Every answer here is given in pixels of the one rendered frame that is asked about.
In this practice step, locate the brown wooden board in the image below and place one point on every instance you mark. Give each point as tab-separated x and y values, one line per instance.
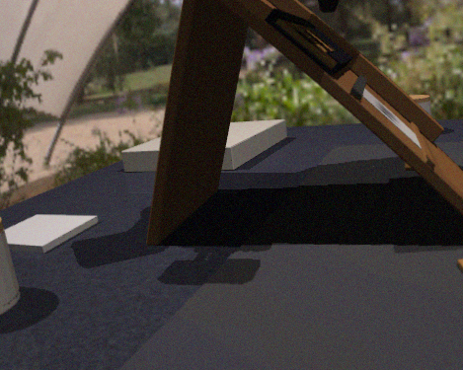
206	65

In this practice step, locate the orange tile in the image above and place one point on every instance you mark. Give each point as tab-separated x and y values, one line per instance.
312	37
320	39

